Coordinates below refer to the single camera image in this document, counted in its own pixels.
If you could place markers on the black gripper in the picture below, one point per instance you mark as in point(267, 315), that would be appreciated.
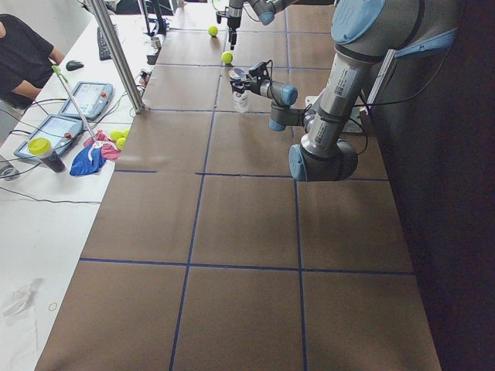
point(233, 13)
point(250, 86)

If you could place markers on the clear tennis ball can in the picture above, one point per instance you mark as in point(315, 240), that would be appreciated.
point(240, 100)

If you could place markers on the yellow tennis ball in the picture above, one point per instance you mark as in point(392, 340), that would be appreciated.
point(213, 31)
point(227, 57)

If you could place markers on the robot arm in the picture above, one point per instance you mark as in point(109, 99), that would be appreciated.
point(264, 10)
point(363, 32)

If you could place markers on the yellow tennis balls by cloth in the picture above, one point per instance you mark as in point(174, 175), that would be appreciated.
point(119, 137)

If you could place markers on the small metal cup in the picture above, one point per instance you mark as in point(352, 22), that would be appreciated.
point(155, 42)

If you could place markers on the black keyboard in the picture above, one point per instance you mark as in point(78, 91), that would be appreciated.
point(104, 52)

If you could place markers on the blue teach pendant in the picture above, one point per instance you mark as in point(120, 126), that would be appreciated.
point(59, 130)
point(92, 97)

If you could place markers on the black computer mouse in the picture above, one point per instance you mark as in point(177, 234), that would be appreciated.
point(73, 65)

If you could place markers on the pink and blue cloth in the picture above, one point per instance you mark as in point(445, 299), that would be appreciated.
point(90, 159)

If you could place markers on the person in black shirt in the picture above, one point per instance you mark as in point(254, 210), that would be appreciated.
point(26, 62)

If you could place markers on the drink cup with yellow lid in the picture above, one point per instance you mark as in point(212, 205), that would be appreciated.
point(43, 150)

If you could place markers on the black wrist camera with cable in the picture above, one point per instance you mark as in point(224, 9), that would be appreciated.
point(261, 71)

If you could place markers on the aluminium frame post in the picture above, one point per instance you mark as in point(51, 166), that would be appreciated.
point(117, 54)

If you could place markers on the green handled reacher stick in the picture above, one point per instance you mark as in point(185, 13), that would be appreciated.
point(63, 80)

